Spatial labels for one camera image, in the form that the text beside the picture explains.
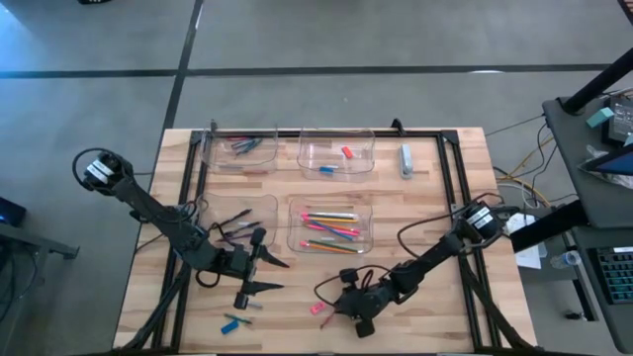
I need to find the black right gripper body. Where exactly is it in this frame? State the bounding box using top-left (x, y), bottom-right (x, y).
top-left (334, 266), bottom-right (397, 340)

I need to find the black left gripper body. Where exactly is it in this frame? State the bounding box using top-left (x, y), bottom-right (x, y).
top-left (217, 226), bottom-right (268, 312)

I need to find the purple pen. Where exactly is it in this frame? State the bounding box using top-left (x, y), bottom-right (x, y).
top-left (217, 230), bottom-right (253, 243)

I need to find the orange pencil pink eraser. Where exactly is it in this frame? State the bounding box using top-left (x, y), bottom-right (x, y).
top-left (300, 239), bottom-right (355, 255)

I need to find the blue pencil pink eraser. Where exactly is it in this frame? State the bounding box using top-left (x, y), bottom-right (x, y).
top-left (311, 221), bottom-right (355, 242)

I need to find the yellow pencil pink eraser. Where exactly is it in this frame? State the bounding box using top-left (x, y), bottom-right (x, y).
top-left (300, 215), bottom-right (359, 224)

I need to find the clear plastic bin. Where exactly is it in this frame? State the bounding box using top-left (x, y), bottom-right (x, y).
top-left (197, 191), bottom-right (280, 244)
top-left (296, 127), bottom-right (377, 183)
top-left (200, 126), bottom-right (279, 175)
top-left (286, 196), bottom-right (376, 256)

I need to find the green pencil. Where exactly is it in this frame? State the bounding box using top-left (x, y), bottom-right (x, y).
top-left (309, 238), bottom-right (361, 254)

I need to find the white paper sheet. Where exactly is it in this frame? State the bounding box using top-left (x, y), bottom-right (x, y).
top-left (506, 212), bottom-right (545, 271)

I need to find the black metal bar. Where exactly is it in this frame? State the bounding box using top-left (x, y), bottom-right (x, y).
top-left (508, 200), bottom-right (589, 253)

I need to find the clear water bottle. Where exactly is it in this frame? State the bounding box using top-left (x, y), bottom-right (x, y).
top-left (549, 250), bottom-right (583, 270)

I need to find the grey metal table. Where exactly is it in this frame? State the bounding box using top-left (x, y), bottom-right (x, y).
top-left (0, 222), bottom-right (80, 261)

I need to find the black box with blue light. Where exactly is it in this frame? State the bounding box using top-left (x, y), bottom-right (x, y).
top-left (0, 196), bottom-right (27, 228)

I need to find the backlit black keyboard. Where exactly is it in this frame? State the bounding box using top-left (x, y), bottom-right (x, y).
top-left (595, 246), bottom-right (633, 306)

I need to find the grey side desk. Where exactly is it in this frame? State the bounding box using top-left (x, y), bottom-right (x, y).
top-left (541, 88), bottom-right (633, 355)

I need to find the black laptop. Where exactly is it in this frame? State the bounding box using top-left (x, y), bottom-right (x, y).
top-left (586, 142), bottom-right (633, 178)

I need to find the teal box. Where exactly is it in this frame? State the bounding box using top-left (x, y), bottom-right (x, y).
top-left (587, 107), bottom-right (615, 129)

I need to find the black electronics box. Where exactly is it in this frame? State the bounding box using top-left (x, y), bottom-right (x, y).
top-left (607, 93), bottom-right (633, 147)

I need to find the black pole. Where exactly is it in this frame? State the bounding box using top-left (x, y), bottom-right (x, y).
top-left (563, 47), bottom-right (633, 115)

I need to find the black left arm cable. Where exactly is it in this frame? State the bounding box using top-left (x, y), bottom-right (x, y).
top-left (195, 200), bottom-right (238, 290)

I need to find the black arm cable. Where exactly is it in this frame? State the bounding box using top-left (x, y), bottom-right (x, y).
top-left (195, 200), bottom-right (238, 290)
top-left (314, 191), bottom-right (505, 309)

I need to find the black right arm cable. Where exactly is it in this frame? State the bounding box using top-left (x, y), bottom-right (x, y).
top-left (314, 191), bottom-right (505, 309)

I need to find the black aluminium frame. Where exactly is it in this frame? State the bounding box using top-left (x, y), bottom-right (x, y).
top-left (118, 129), bottom-right (533, 355)

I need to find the yellow cable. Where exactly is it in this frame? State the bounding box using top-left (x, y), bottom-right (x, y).
top-left (503, 135), bottom-right (555, 209)

